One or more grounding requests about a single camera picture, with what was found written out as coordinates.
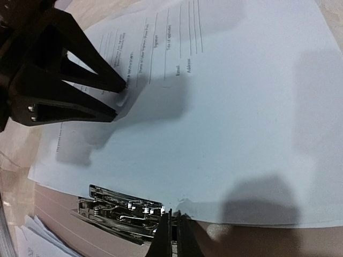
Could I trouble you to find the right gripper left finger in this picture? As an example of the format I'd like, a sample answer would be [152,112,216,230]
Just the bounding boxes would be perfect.
[145,209,172,257]

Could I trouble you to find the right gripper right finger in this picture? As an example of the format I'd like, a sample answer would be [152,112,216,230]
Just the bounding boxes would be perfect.
[176,211,204,257]

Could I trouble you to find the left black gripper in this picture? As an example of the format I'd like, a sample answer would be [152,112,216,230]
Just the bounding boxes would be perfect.
[1,1,125,131]

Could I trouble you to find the transparent plastic folder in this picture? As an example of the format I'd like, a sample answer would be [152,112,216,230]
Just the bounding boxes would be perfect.
[1,122,342,256]

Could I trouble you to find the sparse printed paper sheet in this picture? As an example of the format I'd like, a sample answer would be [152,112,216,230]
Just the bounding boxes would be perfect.
[28,1,342,228]

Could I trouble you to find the metal folder clip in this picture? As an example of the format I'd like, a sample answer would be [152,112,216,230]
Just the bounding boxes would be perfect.
[70,185,165,245]

